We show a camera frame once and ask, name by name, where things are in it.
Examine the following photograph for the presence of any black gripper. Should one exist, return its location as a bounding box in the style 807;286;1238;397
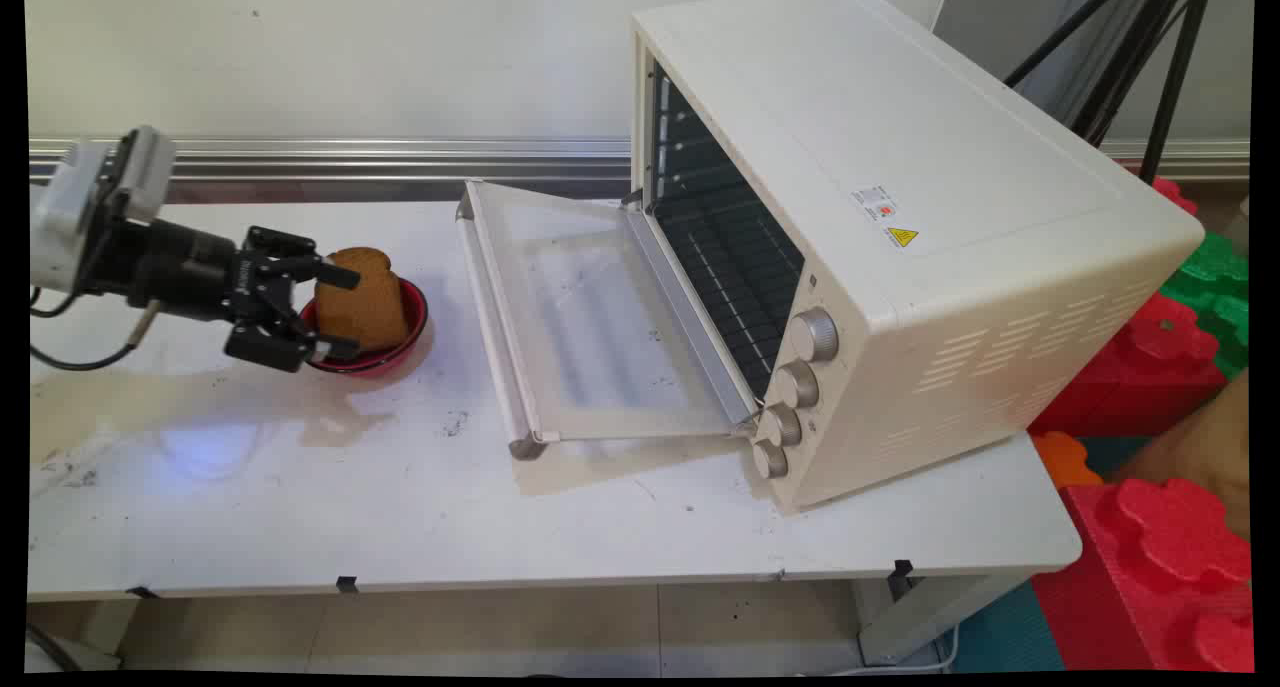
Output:
88;217;362;374

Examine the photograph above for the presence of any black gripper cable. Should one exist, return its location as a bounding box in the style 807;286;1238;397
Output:
30;285;164;373

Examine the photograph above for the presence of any cream toaster oven body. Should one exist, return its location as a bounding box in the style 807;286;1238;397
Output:
629;0;1207;516

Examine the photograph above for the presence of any white table leg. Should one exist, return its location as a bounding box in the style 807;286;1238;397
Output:
857;570;1038;667

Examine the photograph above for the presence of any red bowl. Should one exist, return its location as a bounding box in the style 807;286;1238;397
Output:
299;276;431;377

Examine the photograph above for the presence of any aluminium wall rail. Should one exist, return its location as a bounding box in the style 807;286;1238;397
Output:
30;136;1252;204

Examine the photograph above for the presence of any orange foam block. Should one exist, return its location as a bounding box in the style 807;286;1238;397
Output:
1032;431;1105;491

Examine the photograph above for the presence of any wire oven rack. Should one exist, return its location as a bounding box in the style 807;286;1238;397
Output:
655;205;807;400

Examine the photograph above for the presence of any brown bread slice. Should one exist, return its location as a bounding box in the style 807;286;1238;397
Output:
314;247;410;354

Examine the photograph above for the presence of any teal foam floor mat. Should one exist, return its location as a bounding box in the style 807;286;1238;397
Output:
948;579;1067;674

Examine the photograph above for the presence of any white label sticker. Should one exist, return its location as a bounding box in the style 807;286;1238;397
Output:
851;184;899;224

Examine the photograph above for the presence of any green foam block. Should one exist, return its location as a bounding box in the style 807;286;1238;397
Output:
1159;231;1252;379

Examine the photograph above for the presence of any black tripod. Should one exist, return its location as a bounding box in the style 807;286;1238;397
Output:
1004;0;1214;184

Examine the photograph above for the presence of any red foam block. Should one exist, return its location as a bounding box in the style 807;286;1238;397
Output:
1150;176;1200;217
1033;478;1256;674
1029;291;1232;439

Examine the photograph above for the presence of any cream glass oven door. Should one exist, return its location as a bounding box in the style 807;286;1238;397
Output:
456;179;762;462

